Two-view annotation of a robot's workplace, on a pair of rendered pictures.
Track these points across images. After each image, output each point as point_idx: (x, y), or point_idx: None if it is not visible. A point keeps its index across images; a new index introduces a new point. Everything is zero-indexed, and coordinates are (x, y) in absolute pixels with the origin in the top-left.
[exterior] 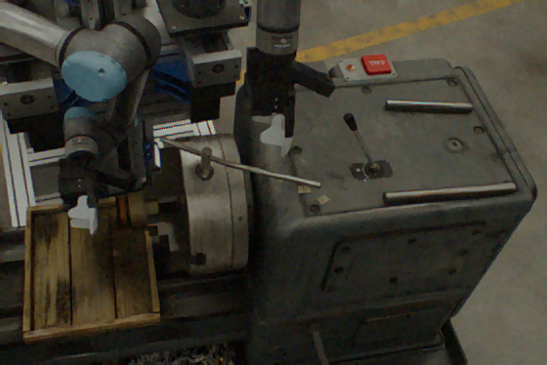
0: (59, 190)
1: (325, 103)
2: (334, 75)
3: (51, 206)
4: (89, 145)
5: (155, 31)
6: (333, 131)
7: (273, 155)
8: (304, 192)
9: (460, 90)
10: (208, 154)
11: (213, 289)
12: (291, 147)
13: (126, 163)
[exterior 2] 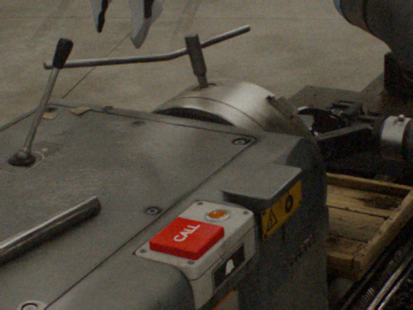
0: (337, 99)
1: (178, 167)
2: (226, 202)
3: (405, 200)
4: (390, 126)
5: (392, 1)
6: (124, 156)
7: (155, 113)
8: (77, 108)
9: (2, 306)
10: (185, 35)
11: None
12: (147, 122)
13: None
